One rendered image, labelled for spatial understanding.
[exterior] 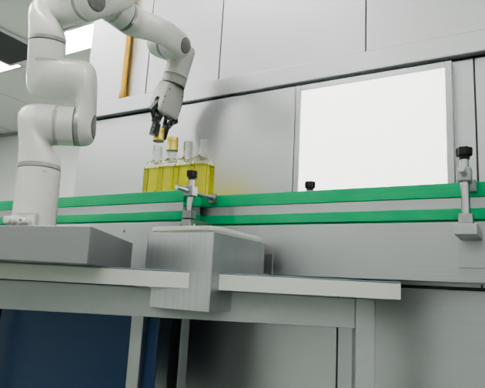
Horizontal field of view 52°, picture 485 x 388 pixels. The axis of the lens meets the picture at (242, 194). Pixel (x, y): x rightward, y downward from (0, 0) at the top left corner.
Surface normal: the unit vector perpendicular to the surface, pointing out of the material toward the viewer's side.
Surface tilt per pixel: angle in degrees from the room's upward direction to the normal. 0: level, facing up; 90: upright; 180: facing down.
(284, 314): 90
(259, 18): 90
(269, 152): 90
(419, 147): 90
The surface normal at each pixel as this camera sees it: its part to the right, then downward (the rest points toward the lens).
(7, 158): -0.50, -0.18
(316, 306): -0.02, -0.18
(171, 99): 0.79, 0.24
